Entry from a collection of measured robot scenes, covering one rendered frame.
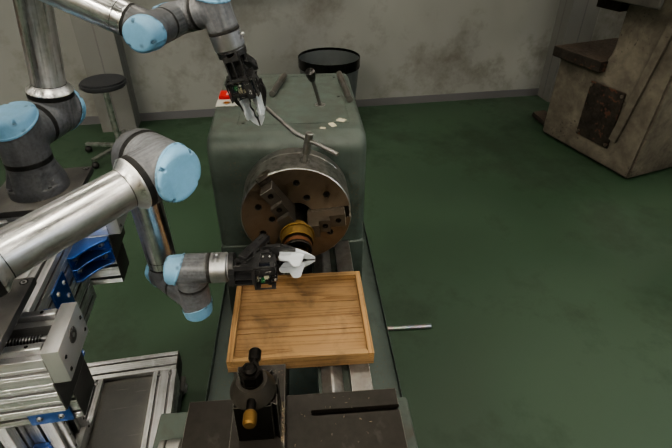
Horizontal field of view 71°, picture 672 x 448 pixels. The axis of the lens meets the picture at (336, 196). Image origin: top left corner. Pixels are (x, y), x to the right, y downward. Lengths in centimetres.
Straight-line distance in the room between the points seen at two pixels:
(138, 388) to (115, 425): 16
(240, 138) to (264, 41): 325
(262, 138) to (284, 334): 56
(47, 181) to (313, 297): 78
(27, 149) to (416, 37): 400
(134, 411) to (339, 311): 103
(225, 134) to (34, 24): 53
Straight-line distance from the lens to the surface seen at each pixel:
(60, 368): 112
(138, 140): 106
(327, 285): 141
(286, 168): 127
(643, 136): 410
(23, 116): 142
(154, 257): 129
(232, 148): 143
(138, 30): 109
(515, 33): 534
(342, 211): 131
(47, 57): 147
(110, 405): 214
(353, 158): 144
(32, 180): 146
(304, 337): 128
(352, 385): 121
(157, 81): 480
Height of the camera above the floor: 185
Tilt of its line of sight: 33 degrees down
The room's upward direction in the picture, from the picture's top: straight up
